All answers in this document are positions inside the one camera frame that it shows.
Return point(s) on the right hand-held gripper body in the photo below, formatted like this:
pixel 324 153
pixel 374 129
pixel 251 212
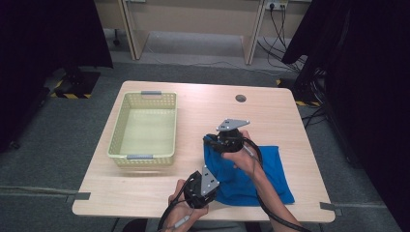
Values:
pixel 230 141

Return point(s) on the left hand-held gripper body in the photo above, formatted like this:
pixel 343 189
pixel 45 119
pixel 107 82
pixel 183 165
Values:
pixel 198 193

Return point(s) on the blue T-shirt with white print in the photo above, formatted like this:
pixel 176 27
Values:
pixel 238 187

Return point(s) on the pale green plastic basket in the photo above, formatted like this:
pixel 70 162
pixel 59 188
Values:
pixel 122 129

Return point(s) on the person's right hand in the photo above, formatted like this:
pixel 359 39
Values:
pixel 246 159

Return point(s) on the person's left hand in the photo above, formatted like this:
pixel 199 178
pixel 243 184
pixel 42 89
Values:
pixel 180 212

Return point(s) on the person's grey trousers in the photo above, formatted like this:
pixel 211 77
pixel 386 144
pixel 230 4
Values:
pixel 225 227

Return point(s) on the grey round table grommet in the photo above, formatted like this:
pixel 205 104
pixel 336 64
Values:
pixel 240 98

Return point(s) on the black stand base striped tape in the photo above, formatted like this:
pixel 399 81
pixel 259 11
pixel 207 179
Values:
pixel 306 103
pixel 77 85

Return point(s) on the grey tape strip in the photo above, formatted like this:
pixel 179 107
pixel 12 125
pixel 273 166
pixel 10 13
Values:
pixel 330 207
pixel 79 196

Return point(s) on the beige wooden desk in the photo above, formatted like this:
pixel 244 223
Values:
pixel 193 16

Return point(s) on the black curtain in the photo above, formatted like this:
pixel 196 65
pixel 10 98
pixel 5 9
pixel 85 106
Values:
pixel 48 48
pixel 370 96

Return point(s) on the white wall socket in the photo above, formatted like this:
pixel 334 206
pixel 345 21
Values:
pixel 267 3

